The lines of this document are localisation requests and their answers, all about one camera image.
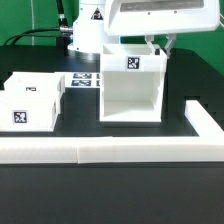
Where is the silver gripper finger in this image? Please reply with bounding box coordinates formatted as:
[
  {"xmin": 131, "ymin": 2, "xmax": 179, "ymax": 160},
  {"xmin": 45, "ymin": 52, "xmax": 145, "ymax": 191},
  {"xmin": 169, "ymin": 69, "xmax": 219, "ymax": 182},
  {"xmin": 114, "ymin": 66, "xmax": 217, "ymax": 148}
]
[
  {"xmin": 145, "ymin": 35, "xmax": 156, "ymax": 54},
  {"xmin": 165, "ymin": 34, "xmax": 177, "ymax": 55}
]

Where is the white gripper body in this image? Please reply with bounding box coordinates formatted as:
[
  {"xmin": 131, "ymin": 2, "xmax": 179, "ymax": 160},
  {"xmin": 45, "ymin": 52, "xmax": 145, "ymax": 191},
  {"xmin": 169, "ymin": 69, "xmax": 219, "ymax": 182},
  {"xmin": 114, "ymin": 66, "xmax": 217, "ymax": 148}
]
[{"xmin": 104, "ymin": 0, "xmax": 220, "ymax": 36}]

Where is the white drawer cabinet frame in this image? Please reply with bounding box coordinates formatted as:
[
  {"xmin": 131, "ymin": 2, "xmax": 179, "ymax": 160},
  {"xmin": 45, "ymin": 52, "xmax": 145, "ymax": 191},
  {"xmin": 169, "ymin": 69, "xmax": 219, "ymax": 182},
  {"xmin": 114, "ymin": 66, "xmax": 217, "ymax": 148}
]
[{"xmin": 99, "ymin": 44, "xmax": 167, "ymax": 123}]

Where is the white front drawer box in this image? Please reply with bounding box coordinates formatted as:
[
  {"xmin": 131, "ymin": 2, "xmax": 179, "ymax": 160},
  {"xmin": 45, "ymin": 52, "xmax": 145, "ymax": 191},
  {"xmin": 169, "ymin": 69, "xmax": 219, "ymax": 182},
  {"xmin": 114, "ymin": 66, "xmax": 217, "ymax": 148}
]
[{"xmin": 0, "ymin": 91, "xmax": 60, "ymax": 132}]

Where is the white drawer box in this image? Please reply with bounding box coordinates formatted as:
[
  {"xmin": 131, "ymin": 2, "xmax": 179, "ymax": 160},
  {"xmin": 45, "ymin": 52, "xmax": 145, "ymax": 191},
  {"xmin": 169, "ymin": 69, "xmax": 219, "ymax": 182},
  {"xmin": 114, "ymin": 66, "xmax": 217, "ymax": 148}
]
[
  {"xmin": 4, "ymin": 72, "xmax": 65, "ymax": 96},
  {"xmin": 0, "ymin": 91, "xmax": 60, "ymax": 132}
]

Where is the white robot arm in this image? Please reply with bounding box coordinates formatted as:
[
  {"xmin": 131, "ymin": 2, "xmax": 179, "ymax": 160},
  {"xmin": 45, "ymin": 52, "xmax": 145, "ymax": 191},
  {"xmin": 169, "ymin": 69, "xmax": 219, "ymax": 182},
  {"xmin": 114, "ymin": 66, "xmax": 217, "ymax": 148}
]
[{"xmin": 69, "ymin": 0, "xmax": 220, "ymax": 60}]

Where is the white rear drawer box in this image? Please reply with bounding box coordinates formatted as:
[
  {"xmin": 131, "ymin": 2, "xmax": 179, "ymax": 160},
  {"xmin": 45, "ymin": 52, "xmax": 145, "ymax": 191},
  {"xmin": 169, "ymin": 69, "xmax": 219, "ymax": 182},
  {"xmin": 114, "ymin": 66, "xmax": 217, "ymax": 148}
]
[{"xmin": 4, "ymin": 72, "xmax": 65, "ymax": 96}]

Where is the white fiducial marker sheet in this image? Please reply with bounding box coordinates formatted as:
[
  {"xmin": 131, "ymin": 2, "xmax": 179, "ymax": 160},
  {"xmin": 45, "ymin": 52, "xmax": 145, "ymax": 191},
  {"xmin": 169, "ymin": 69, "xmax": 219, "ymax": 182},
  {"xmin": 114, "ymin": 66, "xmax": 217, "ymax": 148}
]
[{"xmin": 62, "ymin": 72, "xmax": 100, "ymax": 88}]

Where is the white L-shaped fence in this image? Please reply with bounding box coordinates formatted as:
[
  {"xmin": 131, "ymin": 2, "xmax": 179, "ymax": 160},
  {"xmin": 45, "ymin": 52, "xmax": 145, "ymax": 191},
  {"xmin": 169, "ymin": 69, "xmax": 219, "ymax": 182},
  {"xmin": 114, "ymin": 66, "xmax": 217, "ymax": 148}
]
[{"xmin": 0, "ymin": 100, "xmax": 224, "ymax": 164}]

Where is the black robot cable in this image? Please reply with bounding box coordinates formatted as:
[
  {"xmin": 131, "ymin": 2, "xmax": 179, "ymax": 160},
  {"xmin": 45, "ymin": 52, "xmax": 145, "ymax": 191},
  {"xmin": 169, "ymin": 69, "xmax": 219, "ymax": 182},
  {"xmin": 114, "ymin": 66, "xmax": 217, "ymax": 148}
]
[{"xmin": 3, "ymin": 0, "xmax": 74, "ymax": 47}]

